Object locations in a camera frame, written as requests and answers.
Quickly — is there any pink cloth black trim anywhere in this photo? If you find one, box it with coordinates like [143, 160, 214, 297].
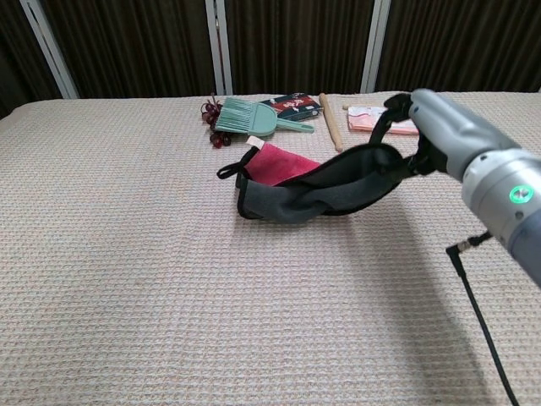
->
[216, 141, 407, 223]

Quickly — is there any pink wet wipes pack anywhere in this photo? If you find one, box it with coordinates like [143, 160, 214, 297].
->
[346, 105, 422, 136]

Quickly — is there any teal plastic hand brush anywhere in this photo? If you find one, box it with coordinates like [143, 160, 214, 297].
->
[214, 96, 316, 140]

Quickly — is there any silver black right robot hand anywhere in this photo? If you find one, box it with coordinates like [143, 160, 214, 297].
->
[368, 89, 523, 182]

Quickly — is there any dark printed card box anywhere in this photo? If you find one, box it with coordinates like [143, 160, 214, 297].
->
[258, 91, 323, 123]

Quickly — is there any beige woven tablecloth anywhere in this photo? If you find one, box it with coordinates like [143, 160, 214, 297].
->
[0, 91, 541, 406]

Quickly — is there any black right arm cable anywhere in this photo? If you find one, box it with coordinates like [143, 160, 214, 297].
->
[445, 232, 520, 406]

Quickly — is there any dark red berry bunch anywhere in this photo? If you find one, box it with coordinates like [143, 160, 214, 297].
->
[198, 93, 232, 150]

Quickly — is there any white partition post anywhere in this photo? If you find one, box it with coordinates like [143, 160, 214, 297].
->
[204, 0, 234, 96]
[359, 0, 392, 94]
[19, 0, 80, 100]

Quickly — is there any thick wooden stick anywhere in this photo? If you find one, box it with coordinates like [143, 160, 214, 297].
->
[318, 92, 345, 152]

